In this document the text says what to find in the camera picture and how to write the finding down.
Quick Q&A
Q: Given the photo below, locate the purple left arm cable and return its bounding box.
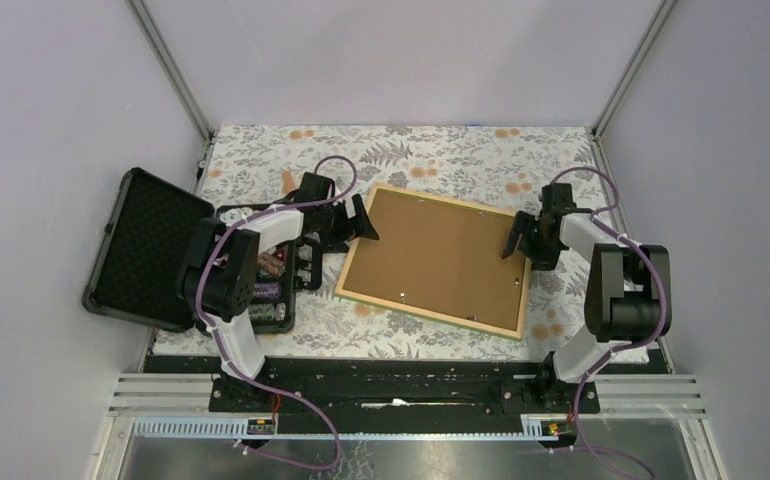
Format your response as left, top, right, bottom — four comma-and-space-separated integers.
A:
196, 154, 360, 473

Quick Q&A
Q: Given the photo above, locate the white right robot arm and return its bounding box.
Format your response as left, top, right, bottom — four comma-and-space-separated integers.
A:
502, 182, 671, 412

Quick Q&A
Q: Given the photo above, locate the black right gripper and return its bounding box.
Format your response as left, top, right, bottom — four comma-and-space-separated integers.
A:
500, 210, 560, 272

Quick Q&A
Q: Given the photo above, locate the floral patterned tablecloth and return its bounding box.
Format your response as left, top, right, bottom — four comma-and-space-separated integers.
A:
200, 125, 612, 361

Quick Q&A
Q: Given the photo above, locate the brown cardboard backing board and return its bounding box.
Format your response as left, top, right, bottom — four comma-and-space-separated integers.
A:
343, 188, 528, 331

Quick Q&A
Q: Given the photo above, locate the aluminium cable tray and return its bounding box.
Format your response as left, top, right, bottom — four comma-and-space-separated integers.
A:
109, 374, 707, 442

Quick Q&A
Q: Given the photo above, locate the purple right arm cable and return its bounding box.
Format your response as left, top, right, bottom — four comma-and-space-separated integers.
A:
546, 165, 670, 480

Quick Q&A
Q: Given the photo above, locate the black poker chip case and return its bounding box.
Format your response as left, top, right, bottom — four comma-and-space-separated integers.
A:
82, 168, 303, 334

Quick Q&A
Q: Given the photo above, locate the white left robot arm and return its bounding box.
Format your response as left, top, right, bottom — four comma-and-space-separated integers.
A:
177, 172, 379, 411

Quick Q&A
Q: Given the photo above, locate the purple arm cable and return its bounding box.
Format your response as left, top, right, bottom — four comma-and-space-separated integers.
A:
196, 154, 360, 473
546, 165, 670, 480

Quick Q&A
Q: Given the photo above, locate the wooden picture frame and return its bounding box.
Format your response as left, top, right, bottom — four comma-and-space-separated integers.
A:
334, 182, 535, 342

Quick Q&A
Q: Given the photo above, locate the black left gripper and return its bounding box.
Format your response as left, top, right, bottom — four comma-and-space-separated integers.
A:
317, 194, 379, 254

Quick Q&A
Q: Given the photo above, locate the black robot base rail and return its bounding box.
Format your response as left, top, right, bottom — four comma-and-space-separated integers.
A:
143, 354, 602, 437

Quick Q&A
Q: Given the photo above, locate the tan wooden block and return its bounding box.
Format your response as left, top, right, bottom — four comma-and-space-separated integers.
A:
281, 171, 297, 194

